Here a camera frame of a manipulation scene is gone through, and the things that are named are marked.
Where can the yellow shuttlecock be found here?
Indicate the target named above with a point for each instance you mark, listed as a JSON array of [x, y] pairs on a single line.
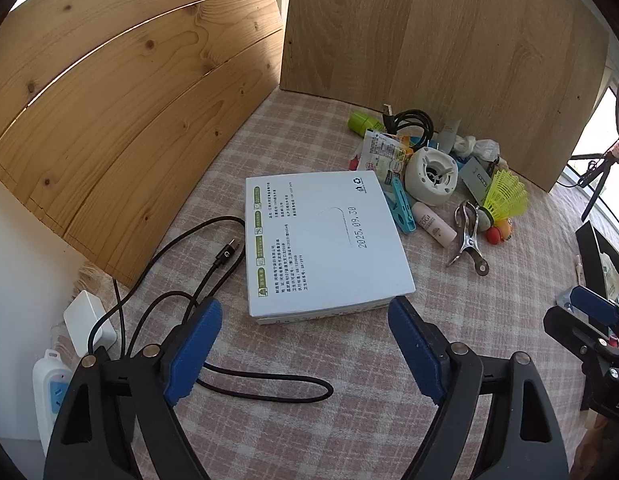
[[507, 195]]

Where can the metal clip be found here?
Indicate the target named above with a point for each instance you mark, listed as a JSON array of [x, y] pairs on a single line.
[[467, 245]]

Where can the white round device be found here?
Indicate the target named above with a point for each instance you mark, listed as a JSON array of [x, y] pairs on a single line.
[[419, 185]]

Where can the blue clothespin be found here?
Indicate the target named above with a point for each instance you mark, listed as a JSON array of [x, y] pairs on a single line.
[[402, 210]]

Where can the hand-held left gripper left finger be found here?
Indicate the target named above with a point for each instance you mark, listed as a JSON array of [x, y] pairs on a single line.
[[197, 350]]

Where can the white printed sachet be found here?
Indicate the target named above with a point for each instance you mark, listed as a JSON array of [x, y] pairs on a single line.
[[382, 155]]

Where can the white printed cardboard box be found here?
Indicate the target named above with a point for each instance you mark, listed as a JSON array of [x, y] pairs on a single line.
[[319, 240]]

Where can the pine wood board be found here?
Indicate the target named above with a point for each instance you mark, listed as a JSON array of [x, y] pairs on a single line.
[[114, 110]]

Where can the black tray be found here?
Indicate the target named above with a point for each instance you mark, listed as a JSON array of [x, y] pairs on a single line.
[[589, 250]]

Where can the small white tube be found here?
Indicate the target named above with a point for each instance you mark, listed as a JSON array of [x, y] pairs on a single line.
[[448, 135]]

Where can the orange toy figure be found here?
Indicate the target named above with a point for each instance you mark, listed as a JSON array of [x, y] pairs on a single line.
[[497, 234]]

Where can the pink checked cloth desktop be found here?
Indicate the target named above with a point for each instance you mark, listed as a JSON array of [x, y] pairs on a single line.
[[339, 410]]

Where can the pink white small bottle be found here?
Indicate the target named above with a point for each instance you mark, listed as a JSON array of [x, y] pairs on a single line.
[[432, 222]]

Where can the crumpled white packet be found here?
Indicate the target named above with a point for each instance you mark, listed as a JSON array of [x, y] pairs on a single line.
[[472, 146]]

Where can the black tripod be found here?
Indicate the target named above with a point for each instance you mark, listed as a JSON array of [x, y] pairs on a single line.
[[597, 180]]

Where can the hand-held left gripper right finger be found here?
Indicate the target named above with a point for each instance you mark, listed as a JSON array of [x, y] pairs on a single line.
[[414, 345]]

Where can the small green bottle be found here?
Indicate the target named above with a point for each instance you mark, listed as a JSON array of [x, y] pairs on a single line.
[[362, 122]]

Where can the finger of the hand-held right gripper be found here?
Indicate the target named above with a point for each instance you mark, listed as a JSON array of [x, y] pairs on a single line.
[[592, 305], [572, 327]]

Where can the white power strip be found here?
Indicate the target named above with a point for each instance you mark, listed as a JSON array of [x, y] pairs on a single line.
[[49, 400]]

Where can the white charger plug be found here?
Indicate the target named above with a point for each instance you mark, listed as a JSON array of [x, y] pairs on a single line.
[[86, 317]]

